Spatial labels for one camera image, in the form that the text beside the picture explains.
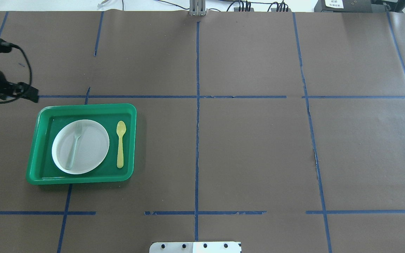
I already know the white round plate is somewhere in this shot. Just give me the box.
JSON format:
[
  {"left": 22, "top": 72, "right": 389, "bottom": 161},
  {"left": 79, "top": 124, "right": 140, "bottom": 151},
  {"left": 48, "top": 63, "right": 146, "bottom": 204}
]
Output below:
[{"left": 51, "top": 119, "right": 110, "bottom": 175}]

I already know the black box with label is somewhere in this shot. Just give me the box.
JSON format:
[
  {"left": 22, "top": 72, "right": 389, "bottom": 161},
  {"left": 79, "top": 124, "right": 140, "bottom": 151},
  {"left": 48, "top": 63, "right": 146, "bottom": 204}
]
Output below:
[{"left": 314, "top": 0, "right": 386, "bottom": 13}]

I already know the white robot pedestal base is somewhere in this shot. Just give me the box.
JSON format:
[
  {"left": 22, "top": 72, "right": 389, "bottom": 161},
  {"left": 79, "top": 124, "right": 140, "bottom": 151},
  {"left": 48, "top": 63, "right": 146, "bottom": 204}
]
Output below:
[{"left": 149, "top": 241, "right": 242, "bottom": 253}]

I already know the grey aluminium frame post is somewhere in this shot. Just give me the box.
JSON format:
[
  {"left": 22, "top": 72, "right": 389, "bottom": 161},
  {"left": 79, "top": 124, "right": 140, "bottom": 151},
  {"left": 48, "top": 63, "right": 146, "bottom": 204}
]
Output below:
[{"left": 189, "top": 0, "right": 207, "bottom": 16}]

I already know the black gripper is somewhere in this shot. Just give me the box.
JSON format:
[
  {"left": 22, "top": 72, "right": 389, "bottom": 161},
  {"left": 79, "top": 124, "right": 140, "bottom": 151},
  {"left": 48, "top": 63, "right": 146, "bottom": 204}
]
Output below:
[{"left": 0, "top": 71, "right": 40, "bottom": 103}]

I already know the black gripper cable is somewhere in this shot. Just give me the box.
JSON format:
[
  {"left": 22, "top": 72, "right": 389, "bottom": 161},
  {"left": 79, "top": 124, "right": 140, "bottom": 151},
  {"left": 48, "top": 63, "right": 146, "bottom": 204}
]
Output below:
[{"left": 0, "top": 44, "right": 33, "bottom": 104}]

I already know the yellow plastic spoon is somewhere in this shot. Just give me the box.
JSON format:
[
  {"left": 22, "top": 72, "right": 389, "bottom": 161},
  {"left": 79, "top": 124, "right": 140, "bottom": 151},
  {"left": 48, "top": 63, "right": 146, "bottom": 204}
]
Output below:
[{"left": 116, "top": 121, "right": 127, "bottom": 169}]

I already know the pale green plastic fork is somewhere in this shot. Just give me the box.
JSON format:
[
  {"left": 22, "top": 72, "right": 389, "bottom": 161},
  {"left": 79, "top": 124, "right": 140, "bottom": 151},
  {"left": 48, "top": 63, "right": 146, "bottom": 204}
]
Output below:
[{"left": 65, "top": 121, "right": 83, "bottom": 171}]

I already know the black cable connector block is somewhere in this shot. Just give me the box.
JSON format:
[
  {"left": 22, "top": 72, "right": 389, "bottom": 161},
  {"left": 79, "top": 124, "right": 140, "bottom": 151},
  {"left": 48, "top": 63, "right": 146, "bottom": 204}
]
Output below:
[
  {"left": 267, "top": 0, "right": 291, "bottom": 12},
  {"left": 233, "top": 1, "right": 254, "bottom": 12}
]

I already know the green plastic tray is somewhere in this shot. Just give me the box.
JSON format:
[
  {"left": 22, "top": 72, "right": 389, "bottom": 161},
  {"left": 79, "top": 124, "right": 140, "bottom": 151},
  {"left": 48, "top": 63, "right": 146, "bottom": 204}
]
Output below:
[{"left": 26, "top": 103, "right": 137, "bottom": 185}]

